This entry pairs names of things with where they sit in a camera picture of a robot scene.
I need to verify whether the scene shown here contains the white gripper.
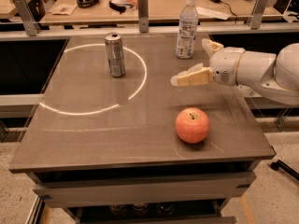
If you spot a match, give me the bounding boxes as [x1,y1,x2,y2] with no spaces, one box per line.
[170,38,245,87]

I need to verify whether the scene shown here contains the silver redbull can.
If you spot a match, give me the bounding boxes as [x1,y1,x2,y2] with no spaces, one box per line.
[105,33,126,77]

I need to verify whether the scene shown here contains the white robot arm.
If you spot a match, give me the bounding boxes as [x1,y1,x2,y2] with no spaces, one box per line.
[170,38,299,105]

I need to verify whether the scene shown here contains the red apple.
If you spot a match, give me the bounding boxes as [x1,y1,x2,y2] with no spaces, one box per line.
[176,107,209,144]

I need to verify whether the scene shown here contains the clear plastic water bottle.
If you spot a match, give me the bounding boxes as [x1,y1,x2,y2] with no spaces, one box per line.
[176,0,199,59]

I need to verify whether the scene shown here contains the white paper sheet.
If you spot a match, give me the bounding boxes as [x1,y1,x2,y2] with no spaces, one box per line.
[196,7,230,21]

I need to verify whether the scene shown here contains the black sunglasses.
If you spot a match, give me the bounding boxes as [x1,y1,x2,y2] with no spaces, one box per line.
[109,0,134,14]

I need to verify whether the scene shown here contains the black chair base leg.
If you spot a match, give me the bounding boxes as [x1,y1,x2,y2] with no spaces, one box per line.
[270,160,299,181]

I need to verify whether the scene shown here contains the small paper card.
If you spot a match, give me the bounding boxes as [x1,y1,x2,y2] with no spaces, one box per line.
[51,4,77,15]

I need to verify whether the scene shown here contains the grey drawer cabinet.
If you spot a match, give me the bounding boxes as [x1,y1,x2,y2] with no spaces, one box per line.
[26,161,261,224]

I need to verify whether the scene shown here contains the grey metal bracket middle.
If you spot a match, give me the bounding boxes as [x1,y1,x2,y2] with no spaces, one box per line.
[137,0,149,33]

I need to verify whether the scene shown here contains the grey metal bracket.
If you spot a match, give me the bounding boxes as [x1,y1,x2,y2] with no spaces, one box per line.
[12,0,40,36]
[137,0,149,33]
[247,0,268,30]

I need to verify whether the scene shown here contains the grey metal bracket right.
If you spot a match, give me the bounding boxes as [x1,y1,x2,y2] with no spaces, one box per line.
[247,0,268,30]

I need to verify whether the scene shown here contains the grey metal bracket left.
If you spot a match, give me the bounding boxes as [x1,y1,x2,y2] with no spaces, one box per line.
[12,0,40,36]

